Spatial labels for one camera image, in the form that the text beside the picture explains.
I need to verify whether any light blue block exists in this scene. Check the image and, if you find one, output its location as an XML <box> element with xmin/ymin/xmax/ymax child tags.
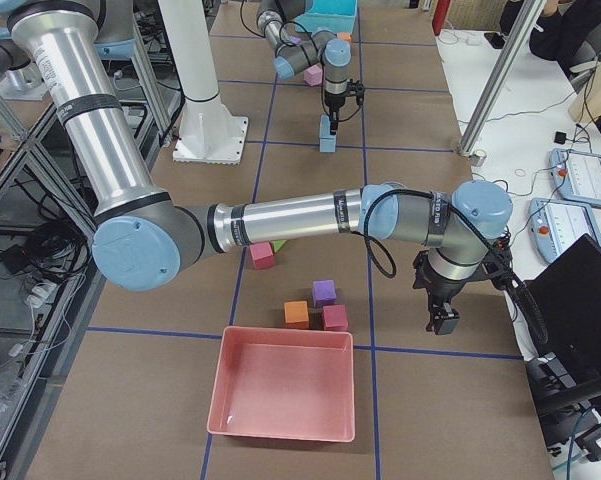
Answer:
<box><xmin>319</xmin><ymin>134</ymin><xmax>337</xmax><ymax>153</ymax></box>
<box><xmin>319</xmin><ymin>115</ymin><xmax>336</xmax><ymax>139</ymax></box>

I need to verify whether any far lilac block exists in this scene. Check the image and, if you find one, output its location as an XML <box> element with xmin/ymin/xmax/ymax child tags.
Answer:
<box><xmin>303</xmin><ymin>65</ymin><xmax>323</xmax><ymax>87</ymax></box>

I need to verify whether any teal plastic bin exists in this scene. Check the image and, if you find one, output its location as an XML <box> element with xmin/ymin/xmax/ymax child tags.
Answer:
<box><xmin>295</xmin><ymin>0</ymin><xmax>358</xmax><ymax>33</ymax></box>

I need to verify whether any near magenta block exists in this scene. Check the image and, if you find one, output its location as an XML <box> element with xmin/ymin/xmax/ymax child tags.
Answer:
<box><xmin>322</xmin><ymin>304</ymin><xmax>349</xmax><ymax>332</ymax></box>

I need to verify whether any near purple block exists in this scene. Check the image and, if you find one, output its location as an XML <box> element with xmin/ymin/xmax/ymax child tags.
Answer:
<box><xmin>312</xmin><ymin>280</ymin><xmax>337</xmax><ymax>308</ymax></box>

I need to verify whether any black laptop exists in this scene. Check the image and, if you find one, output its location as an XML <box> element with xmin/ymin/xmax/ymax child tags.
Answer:
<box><xmin>528</xmin><ymin>234</ymin><xmax>601</xmax><ymax>374</ymax></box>

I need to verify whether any green block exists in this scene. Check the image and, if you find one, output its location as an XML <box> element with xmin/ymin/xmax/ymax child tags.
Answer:
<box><xmin>270</xmin><ymin>240</ymin><xmax>286</xmax><ymax>253</ymax></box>

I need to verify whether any black monitor stand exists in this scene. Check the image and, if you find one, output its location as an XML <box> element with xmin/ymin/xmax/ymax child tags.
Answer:
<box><xmin>526</xmin><ymin>354</ymin><xmax>601</xmax><ymax>447</ymax></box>

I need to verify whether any lower teach pendant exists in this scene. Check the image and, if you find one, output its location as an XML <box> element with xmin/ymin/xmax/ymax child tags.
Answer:
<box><xmin>529</xmin><ymin>198</ymin><xmax>601</xmax><ymax>263</ymax></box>

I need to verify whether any teach pendant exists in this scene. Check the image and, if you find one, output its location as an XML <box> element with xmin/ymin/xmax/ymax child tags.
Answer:
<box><xmin>548</xmin><ymin>149</ymin><xmax>601</xmax><ymax>208</ymax></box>
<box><xmin>529</xmin><ymin>198</ymin><xmax>601</xmax><ymax>263</ymax></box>

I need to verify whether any near orange block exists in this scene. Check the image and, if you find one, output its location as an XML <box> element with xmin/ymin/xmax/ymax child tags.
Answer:
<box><xmin>284</xmin><ymin>300</ymin><xmax>310</xmax><ymax>330</ymax></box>

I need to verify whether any red pink block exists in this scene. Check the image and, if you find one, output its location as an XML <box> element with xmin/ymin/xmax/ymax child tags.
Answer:
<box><xmin>249</xmin><ymin>242</ymin><xmax>276</xmax><ymax>270</ymax></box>

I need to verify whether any pink plastic tray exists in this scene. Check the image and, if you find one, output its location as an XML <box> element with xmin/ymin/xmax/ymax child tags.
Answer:
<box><xmin>207</xmin><ymin>326</ymin><xmax>355</xmax><ymax>443</ymax></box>

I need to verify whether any upper teach pendant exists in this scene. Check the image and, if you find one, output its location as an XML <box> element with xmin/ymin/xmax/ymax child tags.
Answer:
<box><xmin>548</xmin><ymin>149</ymin><xmax>601</xmax><ymax>208</ymax></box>

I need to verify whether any seated person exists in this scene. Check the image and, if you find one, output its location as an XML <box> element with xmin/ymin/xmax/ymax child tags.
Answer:
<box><xmin>499</xmin><ymin>0</ymin><xmax>601</xmax><ymax>76</ymax></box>

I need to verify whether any black orange connector cable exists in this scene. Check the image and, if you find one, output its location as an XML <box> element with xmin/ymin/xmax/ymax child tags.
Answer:
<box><xmin>494</xmin><ymin>229</ymin><xmax>516</xmax><ymax>286</ymax></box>

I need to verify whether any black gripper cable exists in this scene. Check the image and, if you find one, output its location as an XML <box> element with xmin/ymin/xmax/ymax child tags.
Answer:
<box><xmin>359</xmin><ymin>185</ymin><xmax>550</xmax><ymax>344</ymax></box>

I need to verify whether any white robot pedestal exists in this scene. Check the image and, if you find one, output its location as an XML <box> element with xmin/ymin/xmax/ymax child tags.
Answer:
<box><xmin>157</xmin><ymin>0</ymin><xmax>249</xmax><ymax>165</ymax></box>

